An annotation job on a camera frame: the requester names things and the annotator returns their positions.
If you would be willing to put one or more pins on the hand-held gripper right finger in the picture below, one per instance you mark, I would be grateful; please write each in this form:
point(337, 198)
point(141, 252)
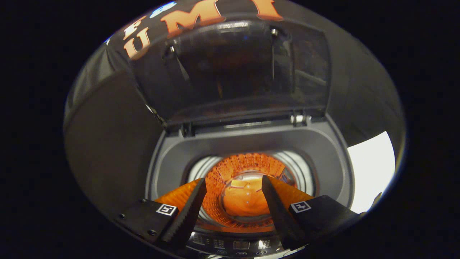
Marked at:
point(278, 216)

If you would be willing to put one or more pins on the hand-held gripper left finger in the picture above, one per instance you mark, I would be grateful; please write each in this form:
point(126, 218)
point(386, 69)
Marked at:
point(183, 223)

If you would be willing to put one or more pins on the yellow polo shirt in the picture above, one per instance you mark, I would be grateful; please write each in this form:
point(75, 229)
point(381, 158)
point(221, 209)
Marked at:
point(244, 201)

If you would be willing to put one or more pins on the grey washing machine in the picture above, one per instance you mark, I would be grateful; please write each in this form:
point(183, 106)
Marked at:
point(179, 151)

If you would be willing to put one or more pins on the dark washing machine lid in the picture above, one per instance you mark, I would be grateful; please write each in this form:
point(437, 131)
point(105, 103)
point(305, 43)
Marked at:
point(233, 64)

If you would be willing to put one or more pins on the white board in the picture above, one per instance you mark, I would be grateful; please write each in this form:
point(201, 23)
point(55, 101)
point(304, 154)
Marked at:
point(373, 172)

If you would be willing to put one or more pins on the black backdrop cloth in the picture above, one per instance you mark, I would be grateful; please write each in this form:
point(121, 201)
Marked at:
point(359, 72)

